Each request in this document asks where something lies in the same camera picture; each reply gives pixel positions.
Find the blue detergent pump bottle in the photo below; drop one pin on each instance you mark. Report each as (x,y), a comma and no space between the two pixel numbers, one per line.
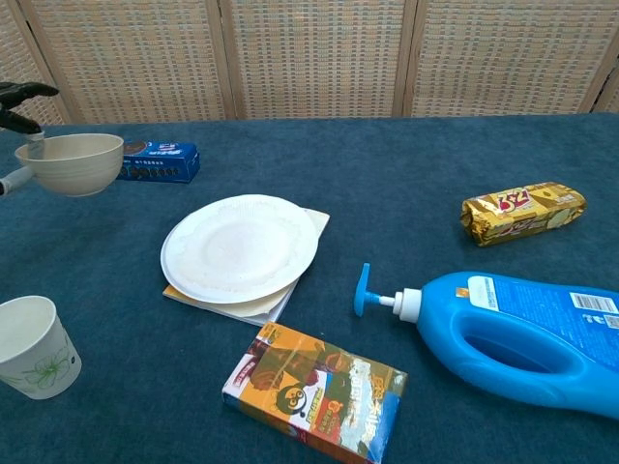
(512,314)

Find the white paper plate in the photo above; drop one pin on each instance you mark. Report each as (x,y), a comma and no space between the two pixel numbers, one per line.
(237,246)

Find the orange snack box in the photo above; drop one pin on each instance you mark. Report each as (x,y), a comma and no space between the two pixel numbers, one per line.
(314,391)

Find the gold biscuit packet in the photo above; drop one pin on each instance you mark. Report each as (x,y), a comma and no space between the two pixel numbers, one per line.
(522,212)

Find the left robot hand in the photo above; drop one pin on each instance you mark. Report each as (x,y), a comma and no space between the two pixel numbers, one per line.
(21,90)

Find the woven bamboo folding screen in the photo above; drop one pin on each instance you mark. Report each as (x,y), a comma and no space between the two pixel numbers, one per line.
(309,58)

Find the cream ceramic bowl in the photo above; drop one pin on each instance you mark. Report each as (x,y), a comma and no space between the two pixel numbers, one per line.
(77,169)

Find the beige paper plate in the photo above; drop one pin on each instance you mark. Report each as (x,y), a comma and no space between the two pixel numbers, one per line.
(251,308)

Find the dark teal table cloth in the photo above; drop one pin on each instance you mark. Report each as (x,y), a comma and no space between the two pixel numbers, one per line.
(411,169)

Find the blue cookie box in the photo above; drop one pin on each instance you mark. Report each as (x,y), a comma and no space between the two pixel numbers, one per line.
(164,166)

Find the paper cup green flower print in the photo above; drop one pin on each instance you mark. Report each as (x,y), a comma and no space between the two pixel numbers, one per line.
(34,353)

